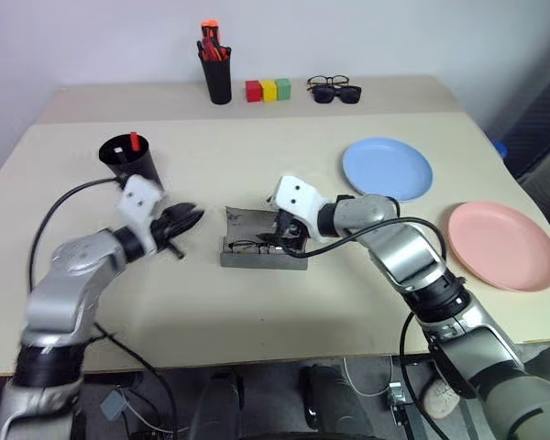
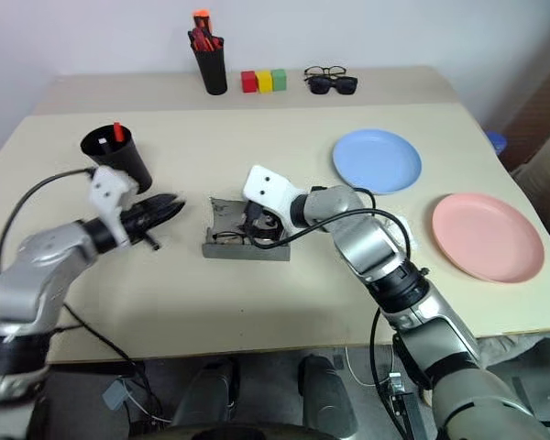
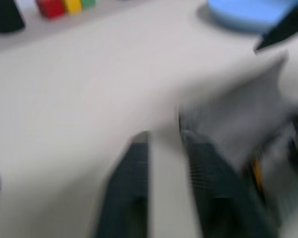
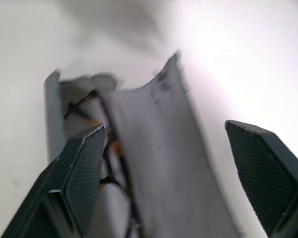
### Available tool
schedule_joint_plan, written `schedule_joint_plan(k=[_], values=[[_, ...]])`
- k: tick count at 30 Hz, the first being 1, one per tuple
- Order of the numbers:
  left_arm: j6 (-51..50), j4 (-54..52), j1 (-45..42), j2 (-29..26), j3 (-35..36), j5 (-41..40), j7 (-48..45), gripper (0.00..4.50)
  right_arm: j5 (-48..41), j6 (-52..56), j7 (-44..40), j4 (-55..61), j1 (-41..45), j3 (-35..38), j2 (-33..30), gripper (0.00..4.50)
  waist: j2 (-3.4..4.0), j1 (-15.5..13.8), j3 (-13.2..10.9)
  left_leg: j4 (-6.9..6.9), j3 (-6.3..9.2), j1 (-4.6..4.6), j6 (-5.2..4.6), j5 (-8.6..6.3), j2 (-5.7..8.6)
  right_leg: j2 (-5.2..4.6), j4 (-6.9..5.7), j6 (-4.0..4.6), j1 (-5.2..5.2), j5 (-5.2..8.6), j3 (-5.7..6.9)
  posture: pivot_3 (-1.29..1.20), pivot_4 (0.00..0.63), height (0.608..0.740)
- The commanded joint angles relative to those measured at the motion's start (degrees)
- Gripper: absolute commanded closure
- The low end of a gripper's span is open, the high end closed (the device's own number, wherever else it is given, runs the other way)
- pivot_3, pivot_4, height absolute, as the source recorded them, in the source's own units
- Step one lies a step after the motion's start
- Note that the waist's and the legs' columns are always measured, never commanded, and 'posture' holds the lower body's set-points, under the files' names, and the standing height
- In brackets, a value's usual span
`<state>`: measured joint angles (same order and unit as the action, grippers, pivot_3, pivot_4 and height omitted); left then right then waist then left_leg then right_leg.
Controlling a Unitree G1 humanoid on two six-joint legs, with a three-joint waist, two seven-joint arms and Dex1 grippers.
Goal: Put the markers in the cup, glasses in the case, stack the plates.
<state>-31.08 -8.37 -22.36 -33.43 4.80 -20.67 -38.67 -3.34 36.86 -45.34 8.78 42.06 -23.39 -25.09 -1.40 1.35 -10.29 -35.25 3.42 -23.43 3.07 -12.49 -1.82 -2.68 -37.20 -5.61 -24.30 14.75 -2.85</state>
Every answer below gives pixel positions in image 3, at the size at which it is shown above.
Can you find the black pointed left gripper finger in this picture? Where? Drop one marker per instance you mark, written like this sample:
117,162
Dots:
283,27

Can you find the green block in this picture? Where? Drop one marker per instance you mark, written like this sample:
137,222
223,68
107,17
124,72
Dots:
89,3

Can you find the light blue plate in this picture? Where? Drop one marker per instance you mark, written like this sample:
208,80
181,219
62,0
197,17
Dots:
241,13

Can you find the red block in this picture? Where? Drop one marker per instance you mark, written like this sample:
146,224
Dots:
50,8

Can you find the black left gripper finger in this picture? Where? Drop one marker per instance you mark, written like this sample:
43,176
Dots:
129,193
213,188

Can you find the black cylindrical object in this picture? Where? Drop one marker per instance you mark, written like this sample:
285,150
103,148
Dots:
5,15

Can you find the yellow block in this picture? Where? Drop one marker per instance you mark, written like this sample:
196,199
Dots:
73,6

